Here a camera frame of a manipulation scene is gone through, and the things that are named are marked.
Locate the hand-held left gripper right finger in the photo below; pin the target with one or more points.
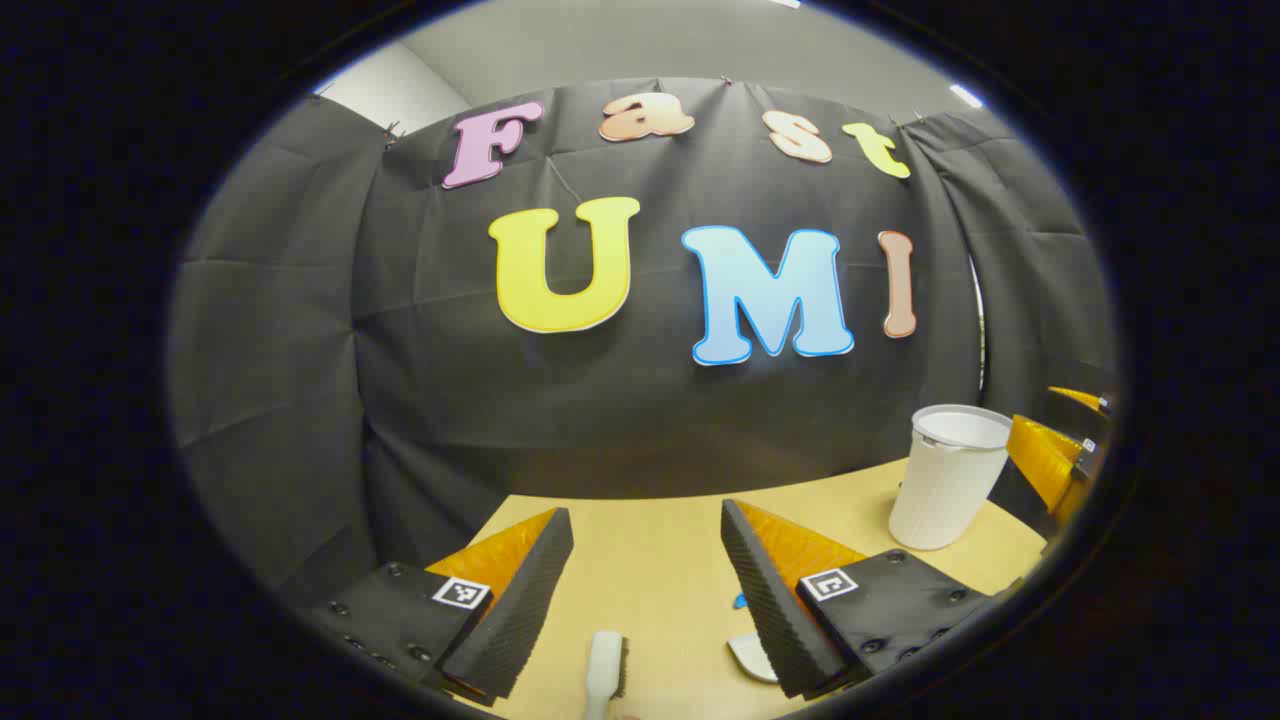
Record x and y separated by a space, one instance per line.
770 600

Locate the white dustpan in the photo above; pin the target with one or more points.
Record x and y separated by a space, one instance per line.
752 658

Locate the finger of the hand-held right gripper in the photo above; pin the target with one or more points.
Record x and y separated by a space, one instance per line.
1040 455
1080 398

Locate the white garbage bin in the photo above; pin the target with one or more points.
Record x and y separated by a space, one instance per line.
945 490

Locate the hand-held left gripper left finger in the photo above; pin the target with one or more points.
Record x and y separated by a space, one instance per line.
520 610

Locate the small white broom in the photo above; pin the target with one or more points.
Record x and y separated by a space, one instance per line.
603 670

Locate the wooden desktop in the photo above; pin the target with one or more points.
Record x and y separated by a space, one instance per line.
650 560

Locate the ceiling light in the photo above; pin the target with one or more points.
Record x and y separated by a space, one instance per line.
966 96

